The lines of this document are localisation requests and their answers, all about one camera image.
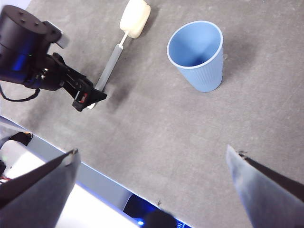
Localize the pale grey left wrist camera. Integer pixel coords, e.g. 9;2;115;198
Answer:
44;20;70;49

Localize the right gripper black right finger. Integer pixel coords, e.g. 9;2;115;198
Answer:
225;144;304;228

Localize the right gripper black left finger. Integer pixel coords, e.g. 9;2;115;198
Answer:
0;148;81;228

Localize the small black device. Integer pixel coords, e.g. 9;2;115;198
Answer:
9;132;33;147

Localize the blue ribbed plastic cup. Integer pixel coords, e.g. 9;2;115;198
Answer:
166;20;224;93

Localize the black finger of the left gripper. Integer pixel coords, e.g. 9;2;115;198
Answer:
72;93;93;113
85;85;108;104

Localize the white rounded box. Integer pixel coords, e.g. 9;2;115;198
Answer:
0;140;48;179

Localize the thin black cable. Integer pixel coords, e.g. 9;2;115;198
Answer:
0;83;40;102

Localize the cup brush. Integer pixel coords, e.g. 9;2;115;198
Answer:
86;0;152;110

